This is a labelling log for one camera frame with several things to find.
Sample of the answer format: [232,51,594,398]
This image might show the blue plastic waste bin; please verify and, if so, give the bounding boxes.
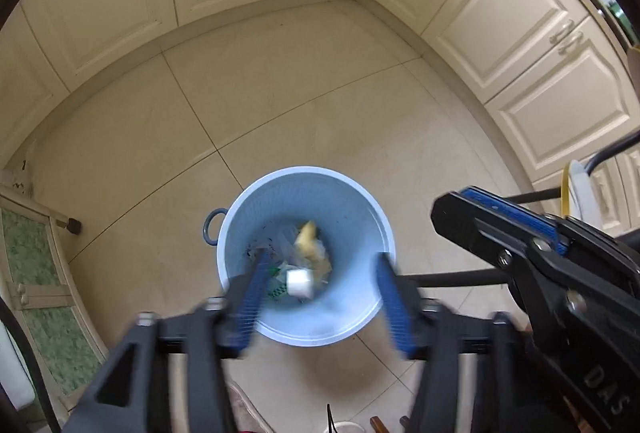
[202,166,398,348]

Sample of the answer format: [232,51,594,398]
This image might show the round marble side table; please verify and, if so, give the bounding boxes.
[412,133,640,289]

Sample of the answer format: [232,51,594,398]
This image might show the green glass door cabinet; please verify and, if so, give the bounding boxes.
[0,170,108,433]

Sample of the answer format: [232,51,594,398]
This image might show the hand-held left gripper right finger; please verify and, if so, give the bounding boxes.
[375,252,548,433]

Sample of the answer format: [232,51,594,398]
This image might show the white metal leg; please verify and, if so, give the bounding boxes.
[0,183,83,235]

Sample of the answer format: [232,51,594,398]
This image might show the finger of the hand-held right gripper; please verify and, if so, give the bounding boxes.
[460,186,640,296]
[431,192,640,433]

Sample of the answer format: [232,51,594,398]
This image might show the yellow fruit peel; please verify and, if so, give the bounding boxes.
[294,220,333,274]

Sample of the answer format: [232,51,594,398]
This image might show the beige slipper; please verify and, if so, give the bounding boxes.
[225,378,276,433]

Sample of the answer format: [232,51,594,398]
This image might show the green packet with white print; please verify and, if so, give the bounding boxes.
[267,265,291,301]

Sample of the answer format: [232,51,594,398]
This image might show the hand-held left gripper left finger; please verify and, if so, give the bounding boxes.
[62,247,271,433]

